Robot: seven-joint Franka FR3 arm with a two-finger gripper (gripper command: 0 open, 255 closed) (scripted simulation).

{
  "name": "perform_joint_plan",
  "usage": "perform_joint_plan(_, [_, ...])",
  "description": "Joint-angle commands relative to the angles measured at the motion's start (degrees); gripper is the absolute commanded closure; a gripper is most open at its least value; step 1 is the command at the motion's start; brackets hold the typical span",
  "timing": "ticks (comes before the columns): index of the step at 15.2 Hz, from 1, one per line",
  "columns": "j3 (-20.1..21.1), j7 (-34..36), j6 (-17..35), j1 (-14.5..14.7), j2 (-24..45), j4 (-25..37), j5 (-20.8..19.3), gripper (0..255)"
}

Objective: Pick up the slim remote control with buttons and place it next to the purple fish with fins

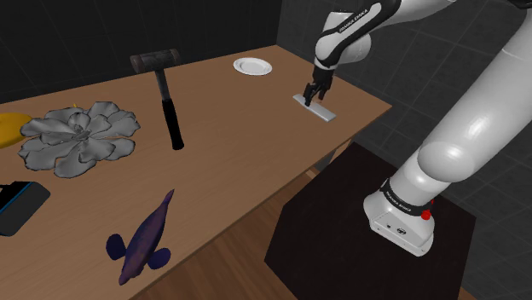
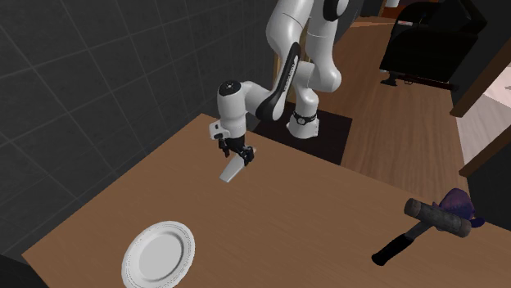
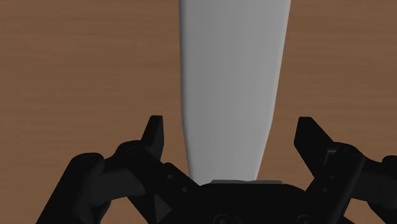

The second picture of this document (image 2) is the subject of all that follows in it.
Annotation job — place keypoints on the purple figure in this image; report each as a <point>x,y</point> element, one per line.
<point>459,201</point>

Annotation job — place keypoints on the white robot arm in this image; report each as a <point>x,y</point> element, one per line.
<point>319,72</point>

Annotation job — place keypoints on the white flat wedge-shaped object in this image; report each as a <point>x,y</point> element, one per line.
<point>231,171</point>

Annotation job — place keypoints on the white round plate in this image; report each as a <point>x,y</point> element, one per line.
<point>159,255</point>

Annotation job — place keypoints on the dark robot stand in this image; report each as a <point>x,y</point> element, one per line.
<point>335,135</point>

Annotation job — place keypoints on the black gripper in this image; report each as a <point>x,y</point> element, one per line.
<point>235,141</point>

